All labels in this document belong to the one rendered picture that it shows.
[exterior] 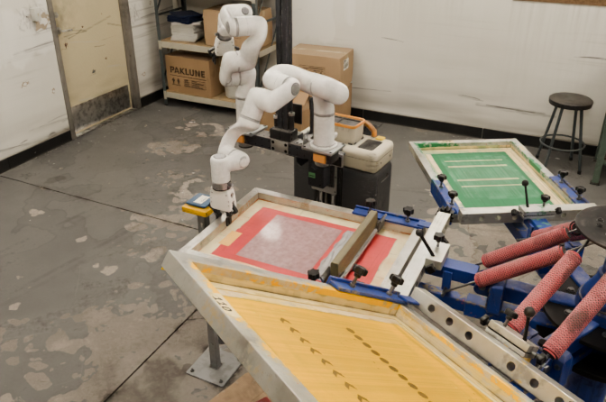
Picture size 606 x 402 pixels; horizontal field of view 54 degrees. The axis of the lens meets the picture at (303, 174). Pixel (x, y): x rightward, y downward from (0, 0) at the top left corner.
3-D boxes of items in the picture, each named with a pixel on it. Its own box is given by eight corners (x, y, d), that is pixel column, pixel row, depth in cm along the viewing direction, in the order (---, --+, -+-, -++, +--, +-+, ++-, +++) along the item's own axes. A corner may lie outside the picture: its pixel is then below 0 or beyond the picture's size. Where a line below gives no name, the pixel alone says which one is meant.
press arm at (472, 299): (261, 259, 242) (261, 246, 239) (268, 251, 246) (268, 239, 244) (596, 352, 193) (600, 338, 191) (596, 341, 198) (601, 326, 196)
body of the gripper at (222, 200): (237, 182, 240) (238, 206, 245) (215, 178, 244) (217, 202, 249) (227, 190, 234) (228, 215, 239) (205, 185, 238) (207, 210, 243)
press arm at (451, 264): (425, 273, 210) (426, 261, 208) (429, 264, 215) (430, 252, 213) (474, 286, 203) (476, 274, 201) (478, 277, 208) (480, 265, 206)
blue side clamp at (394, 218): (351, 224, 250) (352, 209, 247) (355, 218, 254) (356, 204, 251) (421, 241, 239) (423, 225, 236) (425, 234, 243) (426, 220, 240)
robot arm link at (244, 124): (264, 123, 239) (246, 172, 241) (243, 114, 247) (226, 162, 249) (249, 117, 233) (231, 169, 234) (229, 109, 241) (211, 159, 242)
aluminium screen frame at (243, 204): (178, 260, 224) (177, 251, 223) (255, 194, 272) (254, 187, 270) (377, 319, 194) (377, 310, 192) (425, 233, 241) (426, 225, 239)
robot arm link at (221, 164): (236, 144, 243) (251, 151, 237) (237, 168, 248) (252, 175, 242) (206, 155, 234) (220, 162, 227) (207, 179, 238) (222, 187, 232)
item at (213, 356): (185, 373, 302) (166, 207, 260) (209, 346, 319) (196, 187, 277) (222, 388, 293) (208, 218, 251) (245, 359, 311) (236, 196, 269)
